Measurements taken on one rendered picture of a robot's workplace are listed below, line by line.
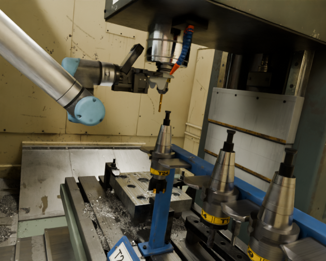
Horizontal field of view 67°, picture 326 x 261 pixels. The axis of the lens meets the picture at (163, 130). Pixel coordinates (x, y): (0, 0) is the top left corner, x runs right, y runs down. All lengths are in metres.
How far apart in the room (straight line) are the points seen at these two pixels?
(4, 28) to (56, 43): 1.18
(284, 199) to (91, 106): 0.47
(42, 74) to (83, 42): 1.22
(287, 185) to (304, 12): 0.59
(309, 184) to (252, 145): 0.26
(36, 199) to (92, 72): 0.97
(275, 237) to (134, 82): 0.62
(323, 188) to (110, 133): 1.42
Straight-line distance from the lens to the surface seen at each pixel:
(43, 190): 1.62
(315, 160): 1.03
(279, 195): 0.36
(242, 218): 0.39
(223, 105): 1.26
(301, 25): 0.85
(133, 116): 1.97
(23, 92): 1.81
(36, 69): 0.64
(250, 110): 1.14
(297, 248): 0.37
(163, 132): 0.60
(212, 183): 0.44
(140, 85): 0.84
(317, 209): 1.12
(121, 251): 0.73
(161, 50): 0.84
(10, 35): 0.65
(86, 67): 0.78
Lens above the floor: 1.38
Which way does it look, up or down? 10 degrees down
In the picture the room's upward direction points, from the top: 8 degrees clockwise
